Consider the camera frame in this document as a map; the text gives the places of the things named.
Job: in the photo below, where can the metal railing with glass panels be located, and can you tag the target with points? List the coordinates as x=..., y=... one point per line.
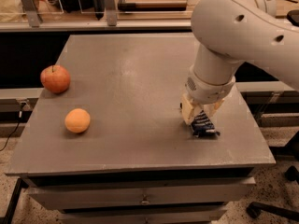
x=86, y=15

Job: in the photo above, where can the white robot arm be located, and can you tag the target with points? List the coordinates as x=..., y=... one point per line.
x=232, y=32

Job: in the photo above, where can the metal drawer lock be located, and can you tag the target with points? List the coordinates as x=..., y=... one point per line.
x=144, y=200

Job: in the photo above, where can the orange round fruit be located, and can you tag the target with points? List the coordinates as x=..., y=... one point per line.
x=77, y=120

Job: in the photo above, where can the dark blue rxbar wrapper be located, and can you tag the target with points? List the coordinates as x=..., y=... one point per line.
x=202, y=126

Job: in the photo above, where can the red apple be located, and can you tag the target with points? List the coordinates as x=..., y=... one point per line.
x=55, y=78

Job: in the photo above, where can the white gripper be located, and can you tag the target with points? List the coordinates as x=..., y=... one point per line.
x=207, y=92

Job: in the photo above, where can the grey cabinet with drawers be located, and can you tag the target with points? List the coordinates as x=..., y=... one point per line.
x=137, y=142

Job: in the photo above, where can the black office chair base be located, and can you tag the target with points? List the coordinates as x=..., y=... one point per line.
x=275, y=197

